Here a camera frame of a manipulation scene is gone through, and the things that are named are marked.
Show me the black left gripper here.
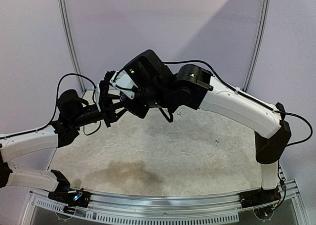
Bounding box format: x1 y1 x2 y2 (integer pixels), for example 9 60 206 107
71 93 128 128

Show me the blue earbud charging case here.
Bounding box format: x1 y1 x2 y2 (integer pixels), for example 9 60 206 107
119 91 129 102

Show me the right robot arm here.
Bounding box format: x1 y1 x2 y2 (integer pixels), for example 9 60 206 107
115 49 291 203

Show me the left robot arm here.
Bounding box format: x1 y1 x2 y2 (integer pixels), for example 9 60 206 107
0 90 127 202

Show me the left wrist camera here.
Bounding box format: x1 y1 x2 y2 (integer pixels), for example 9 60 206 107
94 80 109 112

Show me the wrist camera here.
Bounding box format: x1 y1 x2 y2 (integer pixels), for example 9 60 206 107
94 80 109 112
105 71 138 100

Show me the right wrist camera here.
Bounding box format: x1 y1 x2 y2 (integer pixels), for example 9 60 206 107
105 71 138 100

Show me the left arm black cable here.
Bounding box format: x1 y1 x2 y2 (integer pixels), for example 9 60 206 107
0 73 102 139

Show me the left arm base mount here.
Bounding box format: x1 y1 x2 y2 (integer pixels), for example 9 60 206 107
48 186 92 208

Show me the aluminium front rail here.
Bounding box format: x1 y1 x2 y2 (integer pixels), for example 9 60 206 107
21 180 309 225

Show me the left aluminium corner post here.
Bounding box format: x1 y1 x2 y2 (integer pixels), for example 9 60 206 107
56 0 86 93

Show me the aluminium corner post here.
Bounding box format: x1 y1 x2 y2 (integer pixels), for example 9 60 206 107
243 0 270 92
56 0 86 93

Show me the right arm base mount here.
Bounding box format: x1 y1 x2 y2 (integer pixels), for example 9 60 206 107
238 187 283 209

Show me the right aluminium corner post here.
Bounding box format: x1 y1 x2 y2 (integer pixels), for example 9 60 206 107
243 0 270 92

